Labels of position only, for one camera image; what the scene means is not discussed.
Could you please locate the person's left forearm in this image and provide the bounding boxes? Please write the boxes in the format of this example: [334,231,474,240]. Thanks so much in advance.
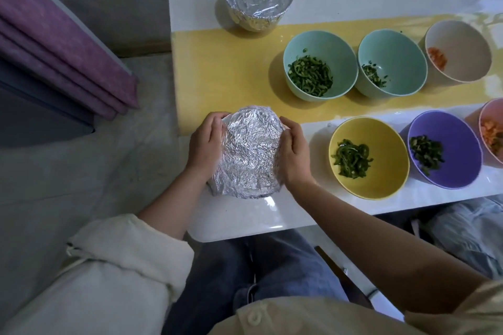
[138,166,215,241]

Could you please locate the pink bowl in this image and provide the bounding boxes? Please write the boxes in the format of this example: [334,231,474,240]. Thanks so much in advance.
[468,98,503,168]

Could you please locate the white bowl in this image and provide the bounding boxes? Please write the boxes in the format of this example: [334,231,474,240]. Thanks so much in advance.
[424,19,493,84]

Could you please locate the teal bowl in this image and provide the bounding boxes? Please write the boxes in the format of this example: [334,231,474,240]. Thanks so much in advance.
[283,30,359,102]
[355,29,428,98]

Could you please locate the purple bowl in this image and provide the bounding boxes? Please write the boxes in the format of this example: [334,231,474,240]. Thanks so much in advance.
[407,110,483,190]

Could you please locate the person's right hand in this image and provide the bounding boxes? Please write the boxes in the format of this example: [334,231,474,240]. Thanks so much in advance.
[277,116,315,190]

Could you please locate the dark wooden stool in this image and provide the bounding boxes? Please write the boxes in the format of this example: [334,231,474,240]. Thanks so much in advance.
[314,246,375,310]

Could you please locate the cream shirt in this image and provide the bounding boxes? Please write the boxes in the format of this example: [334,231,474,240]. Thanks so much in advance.
[0,213,503,335]

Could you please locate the yellow bowl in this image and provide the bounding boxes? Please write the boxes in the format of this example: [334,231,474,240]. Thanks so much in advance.
[329,117,410,200]

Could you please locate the blue jeans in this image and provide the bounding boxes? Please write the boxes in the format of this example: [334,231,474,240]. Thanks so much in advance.
[163,229,350,335]

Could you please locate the dark grey folded mat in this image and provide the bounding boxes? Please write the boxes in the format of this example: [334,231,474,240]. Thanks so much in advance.
[0,60,97,147]

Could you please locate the chopped carrot heap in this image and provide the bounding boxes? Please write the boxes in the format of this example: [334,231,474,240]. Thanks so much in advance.
[480,118,503,164]
[427,47,449,71]

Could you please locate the folded purple mat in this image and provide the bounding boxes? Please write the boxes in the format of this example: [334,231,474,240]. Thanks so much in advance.
[0,0,140,119]

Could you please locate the person's left hand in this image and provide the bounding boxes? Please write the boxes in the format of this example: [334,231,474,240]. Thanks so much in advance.
[185,111,232,180]

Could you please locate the person's right forearm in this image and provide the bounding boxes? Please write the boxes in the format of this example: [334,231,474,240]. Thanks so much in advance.
[285,178,492,323]

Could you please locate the yellow table runner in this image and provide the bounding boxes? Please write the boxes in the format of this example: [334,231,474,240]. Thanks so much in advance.
[172,13,503,131]

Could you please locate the chopped green pepper heap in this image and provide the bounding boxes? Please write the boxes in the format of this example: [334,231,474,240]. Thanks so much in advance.
[288,48,334,97]
[409,135,446,176]
[331,139,374,180]
[361,62,391,89]

